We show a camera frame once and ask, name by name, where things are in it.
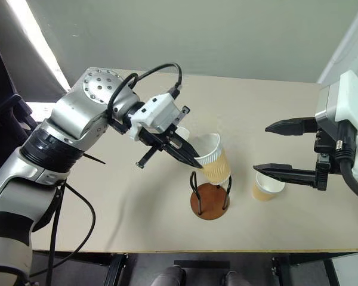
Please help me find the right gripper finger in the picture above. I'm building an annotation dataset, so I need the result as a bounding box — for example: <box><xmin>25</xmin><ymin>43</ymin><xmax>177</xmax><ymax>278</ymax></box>
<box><xmin>252</xmin><ymin>163</ymin><xmax>317</xmax><ymax>188</ymax></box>
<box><xmin>264</xmin><ymin>116</ymin><xmax>317</xmax><ymax>137</ymax></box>

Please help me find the white paper cup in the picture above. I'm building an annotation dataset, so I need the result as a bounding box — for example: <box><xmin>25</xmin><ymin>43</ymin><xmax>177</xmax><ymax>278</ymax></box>
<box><xmin>175</xmin><ymin>126</ymin><xmax>192</xmax><ymax>141</ymax></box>

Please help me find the dark office chair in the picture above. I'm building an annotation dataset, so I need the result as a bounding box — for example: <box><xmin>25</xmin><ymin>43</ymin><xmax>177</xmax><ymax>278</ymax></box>
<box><xmin>0</xmin><ymin>8</ymin><xmax>39</xmax><ymax>183</ymax></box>

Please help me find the brown ribbed paper cup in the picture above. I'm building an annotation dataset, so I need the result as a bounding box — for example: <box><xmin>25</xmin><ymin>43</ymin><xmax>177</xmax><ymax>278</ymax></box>
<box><xmin>193</xmin><ymin>133</ymin><xmax>232</xmax><ymax>186</ymax></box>

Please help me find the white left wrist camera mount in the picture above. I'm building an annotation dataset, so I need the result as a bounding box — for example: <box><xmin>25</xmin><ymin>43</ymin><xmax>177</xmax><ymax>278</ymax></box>
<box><xmin>128</xmin><ymin>92</ymin><xmax>183</xmax><ymax>141</ymax></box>

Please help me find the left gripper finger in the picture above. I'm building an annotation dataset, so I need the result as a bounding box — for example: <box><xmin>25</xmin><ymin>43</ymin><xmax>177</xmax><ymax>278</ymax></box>
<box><xmin>173</xmin><ymin>136</ymin><xmax>202</xmax><ymax>158</ymax></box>
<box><xmin>163</xmin><ymin>144</ymin><xmax>204</xmax><ymax>170</ymax></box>

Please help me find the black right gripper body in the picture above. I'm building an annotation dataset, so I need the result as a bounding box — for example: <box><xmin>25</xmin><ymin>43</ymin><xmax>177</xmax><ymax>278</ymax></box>
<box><xmin>313</xmin><ymin>120</ymin><xmax>358</xmax><ymax>192</ymax></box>

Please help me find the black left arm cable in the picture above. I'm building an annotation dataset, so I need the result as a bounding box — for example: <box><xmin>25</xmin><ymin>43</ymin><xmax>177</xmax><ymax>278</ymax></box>
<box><xmin>106</xmin><ymin>63</ymin><xmax>184</xmax><ymax>128</ymax></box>

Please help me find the wire cup holder wooden base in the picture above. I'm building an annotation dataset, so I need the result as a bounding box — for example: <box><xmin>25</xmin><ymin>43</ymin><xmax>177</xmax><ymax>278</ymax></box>
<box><xmin>190</xmin><ymin>170</ymin><xmax>232</xmax><ymax>220</ymax></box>

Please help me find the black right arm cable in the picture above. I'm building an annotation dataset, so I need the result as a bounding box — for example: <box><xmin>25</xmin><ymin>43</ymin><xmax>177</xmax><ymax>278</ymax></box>
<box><xmin>335</xmin><ymin>122</ymin><xmax>358</xmax><ymax>205</ymax></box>

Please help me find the dark rounded shape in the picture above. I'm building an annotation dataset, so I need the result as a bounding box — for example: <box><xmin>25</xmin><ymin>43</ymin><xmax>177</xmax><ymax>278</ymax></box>
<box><xmin>157</xmin><ymin>266</ymin><xmax>188</xmax><ymax>286</ymax></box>
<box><xmin>224</xmin><ymin>270</ymin><xmax>249</xmax><ymax>286</ymax></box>

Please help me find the thin black body cable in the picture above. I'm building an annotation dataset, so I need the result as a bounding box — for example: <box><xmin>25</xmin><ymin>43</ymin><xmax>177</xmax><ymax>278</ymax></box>
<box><xmin>28</xmin><ymin>178</ymin><xmax>97</xmax><ymax>286</ymax></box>

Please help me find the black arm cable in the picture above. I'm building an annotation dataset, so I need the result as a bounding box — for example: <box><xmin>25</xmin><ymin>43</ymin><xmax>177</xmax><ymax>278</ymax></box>
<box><xmin>335</xmin><ymin>122</ymin><xmax>358</xmax><ymax>205</ymax></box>
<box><xmin>106</xmin><ymin>63</ymin><xmax>184</xmax><ymax>128</ymax></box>

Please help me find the black table frame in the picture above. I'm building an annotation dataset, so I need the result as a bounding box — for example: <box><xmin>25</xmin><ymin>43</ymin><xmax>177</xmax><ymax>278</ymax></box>
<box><xmin>32</xmin><ymin>249</ymin><xmax>358</xmax><ymax>286</ymax></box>

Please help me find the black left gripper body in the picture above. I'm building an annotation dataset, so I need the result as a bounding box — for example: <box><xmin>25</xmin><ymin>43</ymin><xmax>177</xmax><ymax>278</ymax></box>
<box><xmin>135</xmin><ymin>105</ymin><xmax>190</xmax><ymax>171</ymax></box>

